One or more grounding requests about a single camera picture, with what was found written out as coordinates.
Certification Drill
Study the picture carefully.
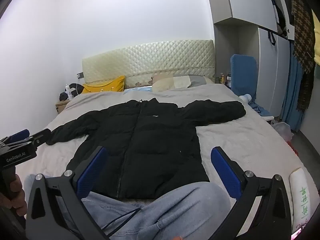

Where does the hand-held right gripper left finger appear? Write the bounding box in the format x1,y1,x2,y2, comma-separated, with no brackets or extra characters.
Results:
25,146,109,240

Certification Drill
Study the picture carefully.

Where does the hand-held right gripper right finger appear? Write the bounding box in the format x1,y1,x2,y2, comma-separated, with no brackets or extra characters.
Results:
210,147,293,240

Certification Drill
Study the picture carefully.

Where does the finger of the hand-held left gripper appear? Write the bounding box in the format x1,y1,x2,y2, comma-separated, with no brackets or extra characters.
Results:
27,128,52,146
10,129,31,142

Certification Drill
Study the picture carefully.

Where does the black puffer jacket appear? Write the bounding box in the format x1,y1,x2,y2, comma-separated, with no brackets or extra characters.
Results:
46,98,247,200

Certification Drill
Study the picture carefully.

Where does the blue clothes pile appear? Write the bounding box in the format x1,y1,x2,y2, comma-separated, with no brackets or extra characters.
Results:
239,94,272,117

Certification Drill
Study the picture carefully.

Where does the person's left hand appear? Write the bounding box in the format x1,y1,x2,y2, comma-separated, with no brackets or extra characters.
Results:
0,174,27,217

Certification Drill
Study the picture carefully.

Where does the wooden nightstand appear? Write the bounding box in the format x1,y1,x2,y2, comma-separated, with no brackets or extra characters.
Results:
55,99,72,115

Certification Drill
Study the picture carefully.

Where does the bed with grey blanket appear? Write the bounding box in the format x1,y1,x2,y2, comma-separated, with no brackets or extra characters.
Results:
24,83,304,238

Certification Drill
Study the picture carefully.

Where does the black bag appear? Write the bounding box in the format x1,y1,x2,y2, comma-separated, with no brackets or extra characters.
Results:
59,82,86,101

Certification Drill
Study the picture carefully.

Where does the clear plastic bag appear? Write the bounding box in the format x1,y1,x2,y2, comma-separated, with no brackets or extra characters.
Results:
273,121,295,143

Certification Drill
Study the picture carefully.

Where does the person's light grey clothing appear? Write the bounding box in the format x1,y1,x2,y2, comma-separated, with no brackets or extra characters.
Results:
24,174,232,240

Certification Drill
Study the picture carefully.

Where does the white bolster with green print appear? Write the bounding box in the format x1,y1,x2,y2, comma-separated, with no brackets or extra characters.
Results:
289,168,312,234

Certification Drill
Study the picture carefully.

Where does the yellow pillow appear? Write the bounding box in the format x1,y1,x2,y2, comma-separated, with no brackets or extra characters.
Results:
80,75,126,95

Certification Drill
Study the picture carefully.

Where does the light blue bed sheet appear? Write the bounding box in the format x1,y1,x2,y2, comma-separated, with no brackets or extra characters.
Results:
123,86,153,94

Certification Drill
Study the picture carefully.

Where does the group of small bottles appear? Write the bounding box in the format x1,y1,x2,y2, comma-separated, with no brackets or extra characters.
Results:
215,72,233,85

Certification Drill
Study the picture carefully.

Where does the white and grey pillow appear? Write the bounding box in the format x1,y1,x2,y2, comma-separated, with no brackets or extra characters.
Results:
172,75,213,89

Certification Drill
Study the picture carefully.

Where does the beige pillow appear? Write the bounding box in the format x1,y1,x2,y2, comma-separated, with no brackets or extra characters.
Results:
151,74,177,92

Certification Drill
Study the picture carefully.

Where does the cream quilted headboard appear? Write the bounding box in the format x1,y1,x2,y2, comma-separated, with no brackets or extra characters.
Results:
82,39,216,91

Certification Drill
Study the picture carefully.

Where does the brown houndstooth scarf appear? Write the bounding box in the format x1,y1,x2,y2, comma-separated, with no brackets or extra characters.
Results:
287,0,316,112

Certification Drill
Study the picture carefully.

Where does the yellow cloth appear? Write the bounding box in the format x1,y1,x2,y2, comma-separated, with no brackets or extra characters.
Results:
311,9,320,65

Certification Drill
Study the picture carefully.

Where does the grey white wardrobe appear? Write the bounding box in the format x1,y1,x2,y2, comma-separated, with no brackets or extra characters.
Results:
204,0,299,123

